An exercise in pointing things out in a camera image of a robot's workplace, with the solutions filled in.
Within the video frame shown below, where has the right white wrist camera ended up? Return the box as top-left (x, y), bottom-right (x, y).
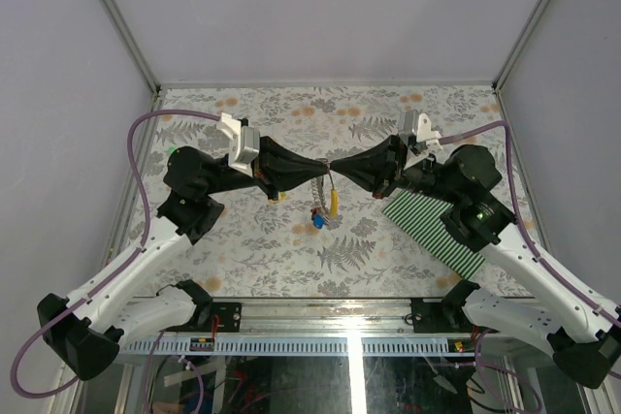
top-left (397, 110), bottom-right (441, 155)

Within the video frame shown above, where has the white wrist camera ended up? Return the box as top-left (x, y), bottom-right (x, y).
top-left (397, 110), bottom-right (441, 155)
top-left (216, 113), bottom-right (260, 177)

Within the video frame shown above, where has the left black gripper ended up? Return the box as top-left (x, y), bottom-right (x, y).
top-left (203, 131), bottom-right (330, 201)

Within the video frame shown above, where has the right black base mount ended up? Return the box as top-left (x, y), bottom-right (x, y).
top-left (410, 298), bottom-right (474, 334)

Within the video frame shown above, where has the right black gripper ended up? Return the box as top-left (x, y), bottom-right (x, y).
top-left (331, 133), bottom-right (463, 205)

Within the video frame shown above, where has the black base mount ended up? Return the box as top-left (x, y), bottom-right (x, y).
top-left (410, 298), bottom-right (474, 334)
top-left (180, 302), bottom-right (243, 334)

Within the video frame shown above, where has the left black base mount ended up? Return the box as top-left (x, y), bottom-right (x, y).
top-left (180, 302), bottom-right (243, 334)

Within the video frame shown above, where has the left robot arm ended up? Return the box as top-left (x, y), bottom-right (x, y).
top-left (37, 137), bottom-right (328, 381)

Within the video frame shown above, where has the blue slotted cable duct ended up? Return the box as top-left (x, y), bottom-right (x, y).
top-left (121, 335), bottom-right (450, 357)

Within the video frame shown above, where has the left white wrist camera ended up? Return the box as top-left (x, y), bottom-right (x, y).
top-left (216, 113), bottom-right (260, 177)

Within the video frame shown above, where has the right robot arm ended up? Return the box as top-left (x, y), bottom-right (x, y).
top-left (330, 136), bottom-right (620, 389)

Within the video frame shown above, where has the metal key organizer ring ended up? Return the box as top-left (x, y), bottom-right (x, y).
top-left (308, 174), bottom-right (342, 232)

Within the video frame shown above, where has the green striped cloth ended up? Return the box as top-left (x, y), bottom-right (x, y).
top-left (382, 191), bottom-right (485, 279)

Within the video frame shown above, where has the aluminium front rail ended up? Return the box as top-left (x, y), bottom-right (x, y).
top-left (72, 295), bottom-right (596, 337)

